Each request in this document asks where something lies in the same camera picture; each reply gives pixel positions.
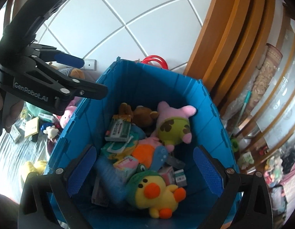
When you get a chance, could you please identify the pink pig plush red dress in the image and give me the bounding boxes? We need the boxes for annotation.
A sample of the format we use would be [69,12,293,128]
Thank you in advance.
[60,105,78,127]

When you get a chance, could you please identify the brown bear plush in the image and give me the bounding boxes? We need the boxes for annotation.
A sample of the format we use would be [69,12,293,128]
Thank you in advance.
[118,102,160,127]

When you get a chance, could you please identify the blue plastic crate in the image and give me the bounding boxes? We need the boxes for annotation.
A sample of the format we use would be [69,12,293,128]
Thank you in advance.
[48,58,243,229]

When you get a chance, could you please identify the grey rectangular block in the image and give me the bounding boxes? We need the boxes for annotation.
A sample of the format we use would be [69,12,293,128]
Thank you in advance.
[165,155,186,170]

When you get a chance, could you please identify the teal stick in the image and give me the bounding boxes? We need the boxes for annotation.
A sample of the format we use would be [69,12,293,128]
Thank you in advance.
[237,91,252,126]

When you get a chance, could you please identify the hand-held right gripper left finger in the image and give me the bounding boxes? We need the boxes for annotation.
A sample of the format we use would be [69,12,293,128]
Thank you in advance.
[18,144,98,229]

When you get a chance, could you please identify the pink star plush green shorts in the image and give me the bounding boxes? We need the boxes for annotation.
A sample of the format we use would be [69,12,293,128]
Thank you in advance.
[151,101,197,152]

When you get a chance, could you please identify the pink orange plush toy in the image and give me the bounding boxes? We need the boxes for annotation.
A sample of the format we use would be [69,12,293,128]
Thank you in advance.
[131,137,163,169]

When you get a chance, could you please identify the yellow notepad box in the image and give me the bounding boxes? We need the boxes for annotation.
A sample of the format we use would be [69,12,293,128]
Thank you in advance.
[24,116,40,138]

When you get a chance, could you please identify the blue fuzzy cloth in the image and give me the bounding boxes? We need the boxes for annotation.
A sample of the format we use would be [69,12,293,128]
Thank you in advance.
[93,158,127,204]

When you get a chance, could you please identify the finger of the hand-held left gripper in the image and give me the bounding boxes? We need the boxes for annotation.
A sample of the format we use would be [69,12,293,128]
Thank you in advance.
[30,56,109,101]
[30,44,85,69]

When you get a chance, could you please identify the person's left hand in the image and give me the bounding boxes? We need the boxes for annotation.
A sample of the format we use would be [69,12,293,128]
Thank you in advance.
[5,95,24,134]

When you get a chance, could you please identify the yellow duck plush green hood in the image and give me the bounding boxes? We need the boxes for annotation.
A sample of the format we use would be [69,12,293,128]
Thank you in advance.
[126,164,187,219]

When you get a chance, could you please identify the dark grey case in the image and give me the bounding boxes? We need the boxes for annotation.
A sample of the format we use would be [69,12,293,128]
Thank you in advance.
[91,177,110,207]

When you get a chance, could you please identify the white bear plush dark shirt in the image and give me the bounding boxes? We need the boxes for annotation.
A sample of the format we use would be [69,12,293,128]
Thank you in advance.
[40,123,60,142]

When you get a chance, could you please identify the brown capybara plush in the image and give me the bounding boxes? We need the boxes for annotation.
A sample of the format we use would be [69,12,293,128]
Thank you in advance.
[48,62,86,80]

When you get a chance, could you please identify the red plastic basket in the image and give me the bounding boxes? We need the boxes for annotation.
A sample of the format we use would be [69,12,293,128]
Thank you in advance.
[140,54,168,70]

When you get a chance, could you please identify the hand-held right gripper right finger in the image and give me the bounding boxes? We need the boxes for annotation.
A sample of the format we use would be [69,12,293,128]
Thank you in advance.
[193,144,274,229]

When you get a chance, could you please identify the small green white box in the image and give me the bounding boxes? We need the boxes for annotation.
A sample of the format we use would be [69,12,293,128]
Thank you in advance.
[174,169,188,187]

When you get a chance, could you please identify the green white wipes packet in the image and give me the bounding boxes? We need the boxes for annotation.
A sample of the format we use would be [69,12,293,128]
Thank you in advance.
[100,141,134,161]

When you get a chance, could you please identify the small pink white box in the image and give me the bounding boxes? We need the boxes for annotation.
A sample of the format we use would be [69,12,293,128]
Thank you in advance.
[113,156,140,176]

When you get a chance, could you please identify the green orange medicine box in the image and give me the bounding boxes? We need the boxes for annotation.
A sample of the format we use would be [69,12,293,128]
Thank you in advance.
[105,114,133,142]

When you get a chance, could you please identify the small grey white box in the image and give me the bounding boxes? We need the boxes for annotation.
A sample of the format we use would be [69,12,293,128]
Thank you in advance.
[8,125,22,143]

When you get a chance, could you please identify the yellow plush toy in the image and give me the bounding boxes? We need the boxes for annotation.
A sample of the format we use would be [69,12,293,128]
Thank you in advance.
[20,160,49,182]

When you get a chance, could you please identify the grey blue plush toy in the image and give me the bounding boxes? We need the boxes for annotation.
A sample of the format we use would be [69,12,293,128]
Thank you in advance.
[150,146,170,173]

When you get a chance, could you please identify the white wall socket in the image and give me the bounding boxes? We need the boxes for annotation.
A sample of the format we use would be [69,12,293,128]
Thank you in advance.
[83,59,98,70]

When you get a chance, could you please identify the patterned rolled rug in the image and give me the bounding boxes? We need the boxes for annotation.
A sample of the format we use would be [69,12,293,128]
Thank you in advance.
[250,43,283,116]

